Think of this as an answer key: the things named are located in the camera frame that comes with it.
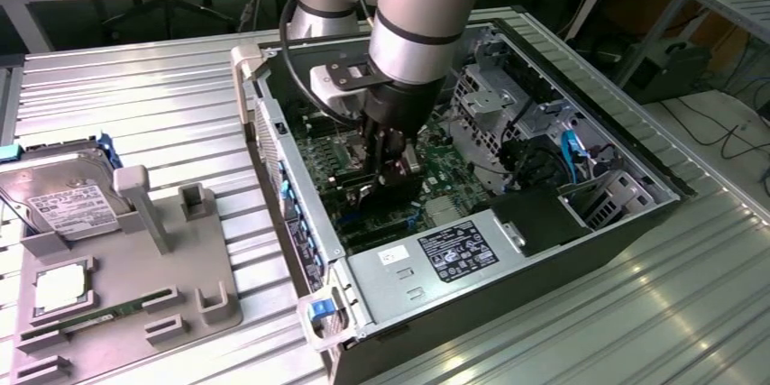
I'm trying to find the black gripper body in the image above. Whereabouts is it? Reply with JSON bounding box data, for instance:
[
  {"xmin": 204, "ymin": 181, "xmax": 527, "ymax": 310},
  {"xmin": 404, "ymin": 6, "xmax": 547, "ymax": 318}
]
[{"xmin": 359, "ymin": 78, "xmax": 449, "ymax": 141}]

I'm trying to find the graphics card with black fan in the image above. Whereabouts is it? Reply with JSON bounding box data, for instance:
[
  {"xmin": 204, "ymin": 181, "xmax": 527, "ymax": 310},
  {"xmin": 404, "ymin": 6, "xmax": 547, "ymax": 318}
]
[{"xmin": 345, "ymin": 172, "xmax": 425, "ymax": 226}]

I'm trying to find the black RAM slot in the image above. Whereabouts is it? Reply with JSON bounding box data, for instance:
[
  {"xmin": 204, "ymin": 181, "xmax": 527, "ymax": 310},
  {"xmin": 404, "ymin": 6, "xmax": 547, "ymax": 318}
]
[
  {"xmin": 305, "ymin": 118, "xmax": 360, "ymax": 139},
  {"xmin": 303, "ymin": 113, "xmax": 348, "ymax": 128}
]

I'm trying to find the green RAM stick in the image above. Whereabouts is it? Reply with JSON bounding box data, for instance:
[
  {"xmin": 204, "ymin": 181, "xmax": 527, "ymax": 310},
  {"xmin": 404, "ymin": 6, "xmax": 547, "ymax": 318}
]
[
  {"xmin": 329, "ymin": 171, "xmax": 377, "ymax": 193},
  {"xmin": 20, "ymin": 289, "xmax": 168, "ymax": 342}
]

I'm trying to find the green motherboard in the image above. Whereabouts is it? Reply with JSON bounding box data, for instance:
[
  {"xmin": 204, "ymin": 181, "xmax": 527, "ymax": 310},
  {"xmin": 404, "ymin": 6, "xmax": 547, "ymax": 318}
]
[{"xmin": 291, "ymin": 107, "xmax": 483, "ymax": 255}]

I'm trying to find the silver chipset heatsink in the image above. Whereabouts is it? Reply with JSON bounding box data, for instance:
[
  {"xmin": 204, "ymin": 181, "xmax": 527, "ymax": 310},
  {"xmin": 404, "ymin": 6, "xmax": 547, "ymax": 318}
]
[{"xmin": 424, "ymin": 197, "xmax": 469, "ymax": 227}]

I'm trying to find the metal drive cage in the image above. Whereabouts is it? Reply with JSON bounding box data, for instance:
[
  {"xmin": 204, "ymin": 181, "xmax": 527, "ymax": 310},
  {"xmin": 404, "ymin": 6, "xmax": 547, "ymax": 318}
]
[{"xmin": 448, "ymin": 28, "xmax": 588, "ymax": 195}]

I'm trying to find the black expansion slot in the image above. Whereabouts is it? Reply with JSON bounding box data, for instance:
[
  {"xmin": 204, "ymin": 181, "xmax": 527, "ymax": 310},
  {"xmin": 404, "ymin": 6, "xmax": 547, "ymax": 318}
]
[
  {"xmin": 351, "ymin": 230, "xmax": 420, "ymax": 254},
  {"xmin": 345, "ymin": 222, "xmax": 415, "ymax": 243}
]

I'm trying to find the black plastic air shroud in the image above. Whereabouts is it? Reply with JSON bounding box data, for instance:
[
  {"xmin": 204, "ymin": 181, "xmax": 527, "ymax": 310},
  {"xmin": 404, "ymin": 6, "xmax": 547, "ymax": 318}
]
[{"xmin": 489, "ymin": 186, "xmax": 594, "ymax": 258}]

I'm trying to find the grey power supply unit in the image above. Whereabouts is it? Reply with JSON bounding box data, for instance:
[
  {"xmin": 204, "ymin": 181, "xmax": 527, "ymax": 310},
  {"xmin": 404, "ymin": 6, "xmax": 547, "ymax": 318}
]
[{"xmin": 343, "ymin": 212, "xmax": 533, "ymax": 330}]

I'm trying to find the open black PC case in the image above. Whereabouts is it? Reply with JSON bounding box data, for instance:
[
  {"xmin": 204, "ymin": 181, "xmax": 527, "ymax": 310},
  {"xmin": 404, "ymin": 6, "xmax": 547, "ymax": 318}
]
[{"xmin": 231, "ymin": 17, "xmax": 699, "ymax": 385}]

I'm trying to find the metal disk bay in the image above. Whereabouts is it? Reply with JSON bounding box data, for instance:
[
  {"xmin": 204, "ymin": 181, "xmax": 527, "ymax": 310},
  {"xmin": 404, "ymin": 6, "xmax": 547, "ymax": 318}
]
[{"xmin": 557, "ymin": 170, "xmax": 680, "ymax": 231}]

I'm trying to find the blue hard disk caddy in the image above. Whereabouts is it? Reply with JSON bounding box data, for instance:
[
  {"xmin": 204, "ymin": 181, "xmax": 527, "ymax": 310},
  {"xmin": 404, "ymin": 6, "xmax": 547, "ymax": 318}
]
[{"xmin": 0, "ymin": 132, "xmax": 125, "ymax": 170}]

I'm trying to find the black office chair base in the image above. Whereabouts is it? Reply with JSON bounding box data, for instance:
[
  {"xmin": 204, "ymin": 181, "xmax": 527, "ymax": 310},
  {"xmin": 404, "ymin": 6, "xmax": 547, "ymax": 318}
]
[{"xmin": 94, "ymin": 0, "xmax": 239, "ymax": 43}]

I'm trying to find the black floor device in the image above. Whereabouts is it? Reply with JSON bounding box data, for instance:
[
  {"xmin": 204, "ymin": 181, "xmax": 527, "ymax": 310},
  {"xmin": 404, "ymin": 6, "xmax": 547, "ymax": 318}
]
[{"xmin": 622, "ymin": 40, "xmax": 715, "ymax": 105}]

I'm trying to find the grey plastic parts rack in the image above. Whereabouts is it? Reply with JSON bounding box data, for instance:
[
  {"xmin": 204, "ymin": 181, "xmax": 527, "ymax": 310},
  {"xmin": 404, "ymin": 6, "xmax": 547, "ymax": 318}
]
[{"xmin": 9, "ymin": 166, "xmax": 245, "ymax": 384}]

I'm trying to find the silver hard disk drive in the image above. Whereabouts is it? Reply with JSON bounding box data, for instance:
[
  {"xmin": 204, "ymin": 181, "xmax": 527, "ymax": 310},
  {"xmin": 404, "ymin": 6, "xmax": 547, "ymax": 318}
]
[{"xmin": 0, "ymin": 150, "xmax": 137, "ymax": 243}]

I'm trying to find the silver CPU chip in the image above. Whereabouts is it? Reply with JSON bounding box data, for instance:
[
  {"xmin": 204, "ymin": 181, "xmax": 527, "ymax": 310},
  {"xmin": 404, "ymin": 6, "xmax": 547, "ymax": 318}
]
[{"xmin": 32, "ymin": 265, "xmax": 90, "ymax": 315}]

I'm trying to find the grey wrist camera housing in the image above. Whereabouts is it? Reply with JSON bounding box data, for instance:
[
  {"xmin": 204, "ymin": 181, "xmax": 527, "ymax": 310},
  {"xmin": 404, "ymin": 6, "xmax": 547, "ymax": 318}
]
[{"xmin": 308, "ymin": 60, "xmax": 393, "ymax": 124}]

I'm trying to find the black power wire bundle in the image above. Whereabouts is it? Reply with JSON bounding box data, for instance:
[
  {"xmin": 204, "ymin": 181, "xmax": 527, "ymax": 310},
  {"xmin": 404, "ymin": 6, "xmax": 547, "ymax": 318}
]
[{"xmin": 501, "ymin": 141, "xmax": 567, "ymax": 188}]

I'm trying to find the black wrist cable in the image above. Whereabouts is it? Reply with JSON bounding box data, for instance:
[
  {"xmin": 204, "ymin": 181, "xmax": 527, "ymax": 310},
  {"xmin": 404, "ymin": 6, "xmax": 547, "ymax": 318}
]
[{"xmin": 277, "ymin": 0, "xmax": 365, "ymax": 128}]

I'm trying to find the blue SATA wire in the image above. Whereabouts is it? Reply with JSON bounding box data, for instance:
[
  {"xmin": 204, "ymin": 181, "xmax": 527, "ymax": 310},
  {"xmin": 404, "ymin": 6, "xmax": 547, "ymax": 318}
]
[{"xmin": 557, "ymin": 130, "xmax": 583, "ymax": 186}]

